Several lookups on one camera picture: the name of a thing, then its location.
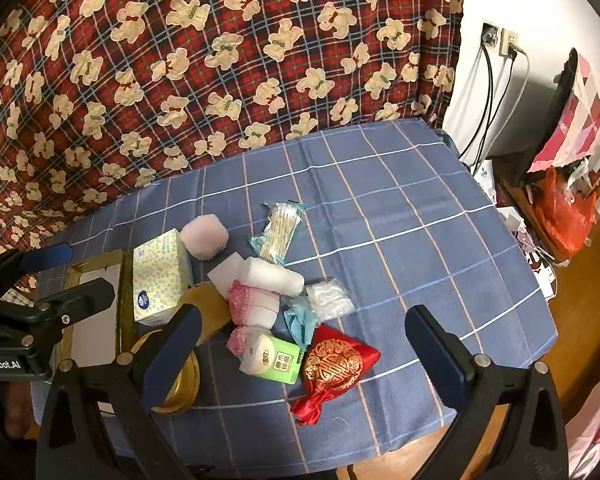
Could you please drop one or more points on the pink striped white cloth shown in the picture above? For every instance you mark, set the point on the pink striped white cloth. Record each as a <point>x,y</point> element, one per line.
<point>252,307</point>

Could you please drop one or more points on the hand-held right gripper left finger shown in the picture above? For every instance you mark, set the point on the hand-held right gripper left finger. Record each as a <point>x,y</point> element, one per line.
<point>177,355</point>

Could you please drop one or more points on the pink patterned bag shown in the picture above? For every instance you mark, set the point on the pink patterned bag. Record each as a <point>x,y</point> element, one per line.
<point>585,120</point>

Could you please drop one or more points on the fluffy white cloth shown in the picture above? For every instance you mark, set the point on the fluffy white cloth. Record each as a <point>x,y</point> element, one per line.
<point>204,237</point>

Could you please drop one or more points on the white wall socket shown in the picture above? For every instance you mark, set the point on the white wall socket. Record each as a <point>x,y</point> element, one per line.
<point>509,42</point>
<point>490,32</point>

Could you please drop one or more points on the red plaid bear-print blanket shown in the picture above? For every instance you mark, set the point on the red plaid bear-print blanket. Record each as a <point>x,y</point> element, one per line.
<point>179,85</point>

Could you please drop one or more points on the onion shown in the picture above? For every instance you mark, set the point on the onion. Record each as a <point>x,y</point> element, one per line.
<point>330,365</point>

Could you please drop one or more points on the pale blue-dotted tissue box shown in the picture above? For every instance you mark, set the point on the pale blue-dotted tissue box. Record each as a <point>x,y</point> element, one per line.
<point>154,280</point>

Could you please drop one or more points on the clear bag of cotton pads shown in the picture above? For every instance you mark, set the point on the clear bag of cotton pads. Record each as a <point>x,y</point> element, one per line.
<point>330,300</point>

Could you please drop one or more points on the gold rectangular tray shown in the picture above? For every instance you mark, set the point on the gold rectangular tray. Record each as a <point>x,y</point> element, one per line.
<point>125,310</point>

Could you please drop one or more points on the orange plastic bag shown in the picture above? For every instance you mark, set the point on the orange plastic bag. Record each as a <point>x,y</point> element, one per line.
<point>562,220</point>

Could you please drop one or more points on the white gauze roll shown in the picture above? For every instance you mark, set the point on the white gauze roll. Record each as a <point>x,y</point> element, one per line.
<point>270,275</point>

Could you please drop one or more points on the white paper roll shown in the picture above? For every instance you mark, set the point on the white paper roll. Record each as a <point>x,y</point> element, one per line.
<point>257,355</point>

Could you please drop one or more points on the cotton swab pack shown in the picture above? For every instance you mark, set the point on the cotton swab pack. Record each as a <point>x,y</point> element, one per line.
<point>277,235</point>

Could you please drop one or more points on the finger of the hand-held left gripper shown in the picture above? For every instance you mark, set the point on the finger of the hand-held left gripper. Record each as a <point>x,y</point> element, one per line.
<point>44,257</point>
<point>82,291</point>

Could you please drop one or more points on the green tissue pack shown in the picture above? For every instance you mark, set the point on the green tissue pack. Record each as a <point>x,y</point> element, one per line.
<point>282,362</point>

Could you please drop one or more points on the pink floral cloth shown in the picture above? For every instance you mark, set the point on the pink floral cloth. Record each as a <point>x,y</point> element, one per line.
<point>597,435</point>

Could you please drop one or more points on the white checked cloth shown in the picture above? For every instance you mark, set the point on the white checked cloth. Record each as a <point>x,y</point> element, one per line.
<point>17,296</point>

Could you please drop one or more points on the white sponge block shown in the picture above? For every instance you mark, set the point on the white sponge block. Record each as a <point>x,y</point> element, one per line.
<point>224,275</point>

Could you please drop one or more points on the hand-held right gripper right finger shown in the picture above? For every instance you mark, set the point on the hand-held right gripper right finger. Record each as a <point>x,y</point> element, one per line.
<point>435,355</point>

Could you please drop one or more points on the teal face mask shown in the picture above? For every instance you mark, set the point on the teal face mask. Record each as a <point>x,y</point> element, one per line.
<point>297,325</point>

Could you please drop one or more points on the person's left forearm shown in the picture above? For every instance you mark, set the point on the person's left forearm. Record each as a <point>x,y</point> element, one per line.
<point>17,410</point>

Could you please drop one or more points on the black monitor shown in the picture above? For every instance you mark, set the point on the black monitor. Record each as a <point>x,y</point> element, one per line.
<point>555,110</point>

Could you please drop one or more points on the small pink striped cloth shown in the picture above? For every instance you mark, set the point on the small pink striped cloth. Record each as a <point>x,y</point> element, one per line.
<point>237,340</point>

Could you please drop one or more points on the blue checked tablecloth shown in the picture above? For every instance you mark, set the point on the blue checked tablecloth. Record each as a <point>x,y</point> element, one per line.
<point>380,210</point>

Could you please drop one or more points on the pile of small white cartons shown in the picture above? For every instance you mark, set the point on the pile of small white cartons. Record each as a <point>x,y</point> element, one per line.
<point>517,230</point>

